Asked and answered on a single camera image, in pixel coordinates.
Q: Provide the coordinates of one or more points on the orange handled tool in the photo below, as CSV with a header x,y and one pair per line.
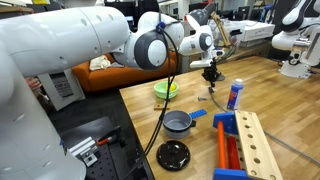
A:
x,y
109,137

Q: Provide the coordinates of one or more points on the small wooden block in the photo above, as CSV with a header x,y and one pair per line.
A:
x,y
160,107

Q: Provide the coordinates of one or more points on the blue lego brick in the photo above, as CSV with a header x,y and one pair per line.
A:
x,y
198,113

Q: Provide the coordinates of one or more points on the wooden desk lamp grey shade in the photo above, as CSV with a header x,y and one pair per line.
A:
x,y
216,23

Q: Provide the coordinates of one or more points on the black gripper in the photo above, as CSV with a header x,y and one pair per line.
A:
x,y
211,74

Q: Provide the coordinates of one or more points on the blue glue bottle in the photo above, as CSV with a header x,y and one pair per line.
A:
x,y
235,94

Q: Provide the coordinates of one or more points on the aluminium bracket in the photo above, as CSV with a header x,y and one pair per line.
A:
x,y
85,151

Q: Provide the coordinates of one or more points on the white box on cabinet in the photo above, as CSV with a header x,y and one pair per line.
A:
x,y
253,30

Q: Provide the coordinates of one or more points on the cream cloth bag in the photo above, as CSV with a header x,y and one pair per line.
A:
x,y
99,63

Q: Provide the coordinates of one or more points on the black pot lid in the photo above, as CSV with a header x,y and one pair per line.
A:
x,y
173,155

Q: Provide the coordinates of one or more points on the wooden peg rack toy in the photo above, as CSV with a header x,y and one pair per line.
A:
x,y
243,150

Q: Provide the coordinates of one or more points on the white sign board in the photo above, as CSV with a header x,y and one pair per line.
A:
x,y
62,88

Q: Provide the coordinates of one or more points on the green bowl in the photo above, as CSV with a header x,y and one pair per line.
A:
x,y
162,90

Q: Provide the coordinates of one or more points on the yellow ball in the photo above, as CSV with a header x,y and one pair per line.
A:
x,y
172,87

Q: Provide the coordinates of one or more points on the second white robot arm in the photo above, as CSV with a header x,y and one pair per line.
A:
x,y
300,36

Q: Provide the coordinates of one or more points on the orange sofa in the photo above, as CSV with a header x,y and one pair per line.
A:
x,y
111,78

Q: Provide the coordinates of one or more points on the grey pot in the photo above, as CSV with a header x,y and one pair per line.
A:
x,y
177,124

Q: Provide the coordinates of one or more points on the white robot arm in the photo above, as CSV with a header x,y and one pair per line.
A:
x,y
51,42

